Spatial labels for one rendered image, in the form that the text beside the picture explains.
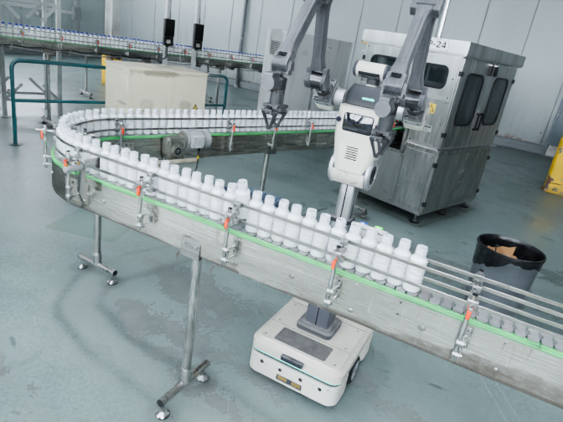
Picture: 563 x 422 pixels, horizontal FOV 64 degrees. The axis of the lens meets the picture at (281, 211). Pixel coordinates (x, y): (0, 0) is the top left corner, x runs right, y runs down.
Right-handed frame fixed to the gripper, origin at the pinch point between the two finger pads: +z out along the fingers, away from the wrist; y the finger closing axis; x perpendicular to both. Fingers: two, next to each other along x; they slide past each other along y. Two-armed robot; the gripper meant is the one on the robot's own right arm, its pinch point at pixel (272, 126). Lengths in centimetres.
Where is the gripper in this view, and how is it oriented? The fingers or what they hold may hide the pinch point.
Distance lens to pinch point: 186.9
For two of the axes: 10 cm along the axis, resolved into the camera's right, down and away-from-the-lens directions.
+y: -4.6, 2.3, -8.6
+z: -1.6, 9.3, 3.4
